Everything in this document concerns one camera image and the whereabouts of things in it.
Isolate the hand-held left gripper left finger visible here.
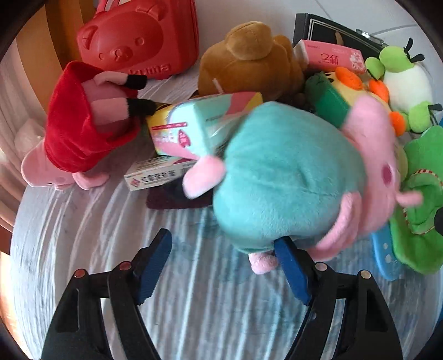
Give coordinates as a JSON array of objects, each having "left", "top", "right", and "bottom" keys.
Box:
[{"left": 41, "top": 228, "right": 173, "bottom": 360}]

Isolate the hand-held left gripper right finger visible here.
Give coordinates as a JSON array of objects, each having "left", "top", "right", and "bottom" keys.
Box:
[{"left": 273, "top": 238, "right": 404, "bottom": 360}]

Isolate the pig plush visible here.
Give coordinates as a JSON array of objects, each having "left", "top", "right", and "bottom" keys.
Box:
[
  {"left": 21, "top": 61, "right": 156, "bottom": 190},
  {"left": 183, "top": 95, "right": 423, "bottom": 275}
]

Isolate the blue dotted pad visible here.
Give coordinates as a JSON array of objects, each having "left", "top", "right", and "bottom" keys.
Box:
[{"left": 370, "top": 228, "right": 407, "bottom": 282}]

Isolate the small white medicine box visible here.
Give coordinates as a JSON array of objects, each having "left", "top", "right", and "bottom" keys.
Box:
[{"left": 124, "top": 156, "right": 199, "bottom": 192}]

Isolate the green plush stocking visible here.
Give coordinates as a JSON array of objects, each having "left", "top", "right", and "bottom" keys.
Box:
[{"left": 389, "top": 126, "right": 443, "bottom": 275}]

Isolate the teal and pink carton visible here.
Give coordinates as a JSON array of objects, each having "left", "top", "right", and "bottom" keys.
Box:
[{"left": 145, "top": 92, "right": 264, "bottom": 160}]

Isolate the pig plush in red dress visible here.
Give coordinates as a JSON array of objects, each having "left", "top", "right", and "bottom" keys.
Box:
[{"left": 21, "top": 61, "right": 156, "bottom": 190}]

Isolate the dark green carton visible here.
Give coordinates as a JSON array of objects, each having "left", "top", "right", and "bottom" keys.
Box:
[{"left": 305, "top": 74, "right": 351, "bottom": 128}]

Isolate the yellow plush with orange feet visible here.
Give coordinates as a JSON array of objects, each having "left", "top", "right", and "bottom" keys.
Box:
[{"left": 310, "top": 66, "right": 409, "bottom": 135}]

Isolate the brown bear plush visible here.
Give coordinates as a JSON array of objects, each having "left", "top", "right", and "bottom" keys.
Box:
[{"left": 197, "top": 21, "right": 307, "bottom": 101}]

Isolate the pink tissue box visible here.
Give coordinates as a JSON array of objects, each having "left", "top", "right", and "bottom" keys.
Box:
[{"left": 294, "top": 39, "right": 367, "bottom": 74}]

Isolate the green frog plush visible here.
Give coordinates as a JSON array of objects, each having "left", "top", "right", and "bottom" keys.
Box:
[{"left": 365, "top": 38, "right": 443, "bottom": 134}]

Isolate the red bear-face case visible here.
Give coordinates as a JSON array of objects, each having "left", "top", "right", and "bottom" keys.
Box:
[{"left": 77, "top": 0, "right": 199, "bottom": 81}]

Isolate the black box with metal clasp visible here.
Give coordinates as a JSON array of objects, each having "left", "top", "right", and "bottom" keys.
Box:
[{"left": 292, "top": 13, "right": 388, "bottom": 52}]

